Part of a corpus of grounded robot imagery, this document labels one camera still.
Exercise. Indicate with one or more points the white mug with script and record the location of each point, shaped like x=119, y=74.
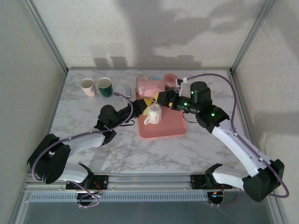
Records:
x=155, y=114

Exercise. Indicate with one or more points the pink printed mug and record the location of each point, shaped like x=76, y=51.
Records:
x=169, y=80

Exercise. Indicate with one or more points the pale pink mug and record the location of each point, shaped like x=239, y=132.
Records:
x=142, y=78

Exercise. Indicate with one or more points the dark green mug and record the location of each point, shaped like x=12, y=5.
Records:
x=105, y=89

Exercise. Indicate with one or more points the cream mug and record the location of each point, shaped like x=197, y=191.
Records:
x=87, y=87

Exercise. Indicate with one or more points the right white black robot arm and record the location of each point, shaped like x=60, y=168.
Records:
x=231, y=140

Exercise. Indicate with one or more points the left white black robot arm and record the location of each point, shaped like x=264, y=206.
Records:
x=86, y=141

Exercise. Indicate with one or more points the pink plastic tray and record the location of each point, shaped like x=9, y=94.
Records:
x=168, y=126

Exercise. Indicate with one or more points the aluminium side rail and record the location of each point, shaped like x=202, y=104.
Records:
x=243, y=105

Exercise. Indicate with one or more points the aluminium back rail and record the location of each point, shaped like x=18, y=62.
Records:
x=116, y=69

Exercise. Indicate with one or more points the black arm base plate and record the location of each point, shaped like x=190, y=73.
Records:
x=102, y=180
x=196, y=180

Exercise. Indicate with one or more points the aluminium front rail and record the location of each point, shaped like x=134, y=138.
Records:
x=149, y=182

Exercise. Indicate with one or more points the aluminium corner post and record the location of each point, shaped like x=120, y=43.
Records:
x=48, y=39
x=253, y=35

